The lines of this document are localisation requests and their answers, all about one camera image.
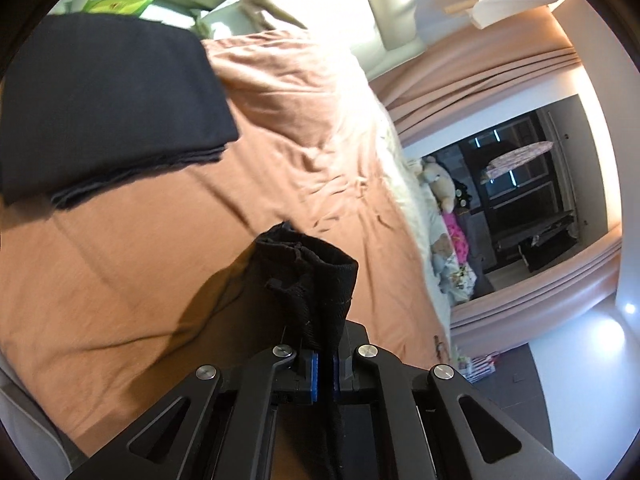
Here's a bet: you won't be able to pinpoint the black pants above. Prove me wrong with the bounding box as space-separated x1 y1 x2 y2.
255 221 358 479

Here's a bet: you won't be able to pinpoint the striped gift bag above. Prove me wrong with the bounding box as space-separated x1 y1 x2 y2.
457 353 499 384

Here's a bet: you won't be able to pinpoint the pink curtain right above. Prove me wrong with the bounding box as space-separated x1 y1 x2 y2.
450 226 623 356

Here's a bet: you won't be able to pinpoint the pink curtain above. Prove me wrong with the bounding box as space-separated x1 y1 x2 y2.
450 226 623 356
371 8 582 145

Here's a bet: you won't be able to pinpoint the orange brown bed blanket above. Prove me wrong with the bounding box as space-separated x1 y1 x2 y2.
1 32 447 454

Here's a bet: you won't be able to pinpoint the pink blanket bundle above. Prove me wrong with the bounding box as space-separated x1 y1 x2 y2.
442 212 469 266

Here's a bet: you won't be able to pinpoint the hanging dark clothes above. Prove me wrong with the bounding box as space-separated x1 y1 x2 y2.
492 210 578 273

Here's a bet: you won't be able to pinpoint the cream bed sheet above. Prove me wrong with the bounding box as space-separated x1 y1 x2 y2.
368 98 476 339

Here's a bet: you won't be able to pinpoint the beige plush elephant toy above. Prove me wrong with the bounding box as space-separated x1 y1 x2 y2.
422 156 456 214

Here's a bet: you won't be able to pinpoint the hanging floral garment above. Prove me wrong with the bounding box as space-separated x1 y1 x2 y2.
480 141 553 183

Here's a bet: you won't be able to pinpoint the folded black clothes stack left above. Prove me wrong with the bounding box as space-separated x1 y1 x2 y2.
1 13 240 209

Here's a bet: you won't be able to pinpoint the pink curtain left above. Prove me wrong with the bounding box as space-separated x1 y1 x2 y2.
371 8 582 145

